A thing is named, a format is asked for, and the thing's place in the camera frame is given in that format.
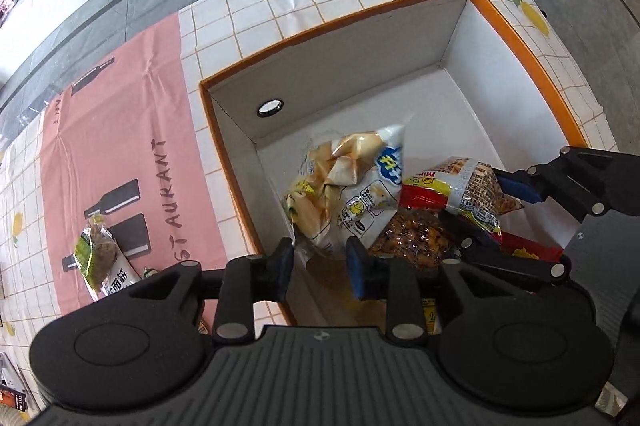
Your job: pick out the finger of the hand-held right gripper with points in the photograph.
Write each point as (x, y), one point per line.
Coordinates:
(520, 262)
(520, 188)

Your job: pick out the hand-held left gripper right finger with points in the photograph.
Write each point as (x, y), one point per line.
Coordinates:
(356, 271)

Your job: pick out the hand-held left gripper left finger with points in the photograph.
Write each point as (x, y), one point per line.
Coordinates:
(286, 263)

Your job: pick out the red yellow snack packet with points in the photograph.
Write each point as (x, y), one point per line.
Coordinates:
(530, 251)

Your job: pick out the orange striped snack stick packet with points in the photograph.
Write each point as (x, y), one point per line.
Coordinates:
(470, 191)

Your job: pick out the brown dried snack packet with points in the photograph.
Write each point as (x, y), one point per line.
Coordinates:
(415, 238)

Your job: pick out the white yellow bread bag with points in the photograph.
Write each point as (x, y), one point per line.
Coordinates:
(350, 201)

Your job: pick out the green label bun packet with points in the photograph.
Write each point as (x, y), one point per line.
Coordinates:
(100, 256)

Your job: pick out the orange cardboard box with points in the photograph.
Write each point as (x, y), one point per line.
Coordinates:
(350, 66)

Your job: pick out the pink printed table mat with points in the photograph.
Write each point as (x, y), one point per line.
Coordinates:
(125, 116)

